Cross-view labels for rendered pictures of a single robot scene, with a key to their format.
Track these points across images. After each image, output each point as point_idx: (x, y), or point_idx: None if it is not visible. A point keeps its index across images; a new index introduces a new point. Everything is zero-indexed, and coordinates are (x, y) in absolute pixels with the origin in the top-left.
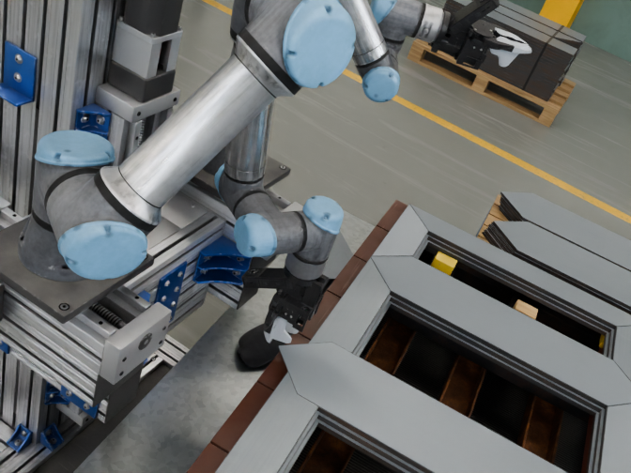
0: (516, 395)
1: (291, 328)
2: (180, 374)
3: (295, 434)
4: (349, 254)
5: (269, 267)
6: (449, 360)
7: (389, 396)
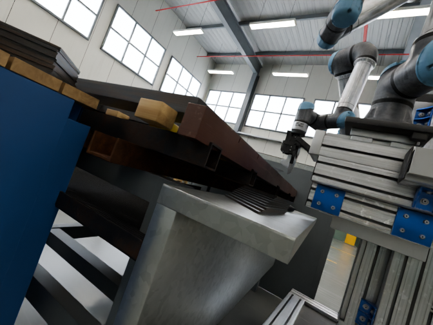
0: (78, 177)
1: (283, 162)
2: (309, 217)
3: None
4: (235, 196)
5: (308, 144)
6: (117, 196)
7: None
